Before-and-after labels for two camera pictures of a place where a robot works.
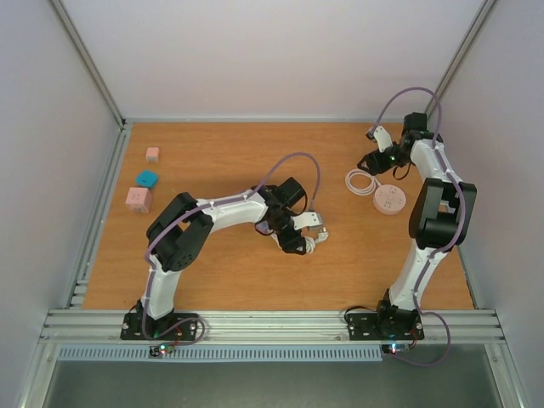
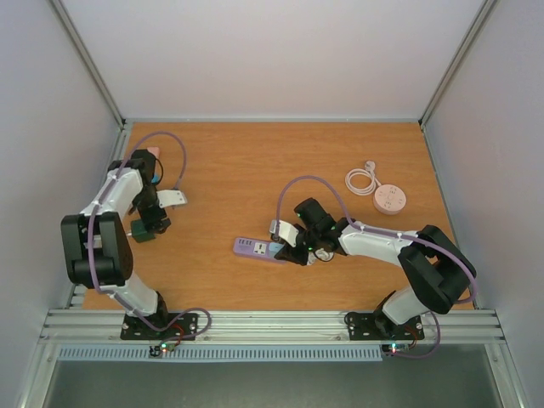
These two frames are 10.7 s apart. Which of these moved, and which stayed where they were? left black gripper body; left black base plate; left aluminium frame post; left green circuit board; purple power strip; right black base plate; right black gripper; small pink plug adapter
Moved: purple power strip; left black gripper body; right black gripper
Stayed: left green circuit board; right black base plate; left black base plate; small pink plug adapter; left aluminium frame post
